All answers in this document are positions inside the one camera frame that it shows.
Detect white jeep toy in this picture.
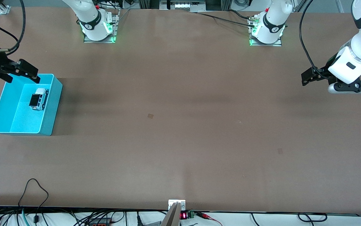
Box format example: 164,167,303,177
29,88,49,111

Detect black power strip orange plugs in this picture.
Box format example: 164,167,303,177
89,217,113,226

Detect red clip lead cable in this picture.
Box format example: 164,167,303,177
195,212,223,226

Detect black coiled cable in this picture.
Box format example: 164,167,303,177
297,213,328,223

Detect turquoise plastic bin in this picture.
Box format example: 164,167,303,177
0,73,63,137

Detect grey metal mount bar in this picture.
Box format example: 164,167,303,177
161,202,181,226

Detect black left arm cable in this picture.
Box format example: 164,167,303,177
299,0,333,80

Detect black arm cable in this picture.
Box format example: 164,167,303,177
299,0,333,80
0,0,26,53

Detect short black table cable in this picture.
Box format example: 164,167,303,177
227,9,254,20

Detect long black table cable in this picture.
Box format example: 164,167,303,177
197,12,257,28

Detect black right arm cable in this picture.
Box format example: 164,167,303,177
0,0,26,53

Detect grey electronics unit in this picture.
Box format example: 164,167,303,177
159,0,206,12

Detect black looped cable with plug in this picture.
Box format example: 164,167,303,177
18,178,49,224

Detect white mounting bracket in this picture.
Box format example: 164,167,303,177
168,200,186,211

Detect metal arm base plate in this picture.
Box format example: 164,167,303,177
84,9,120,44
249,15,283,47

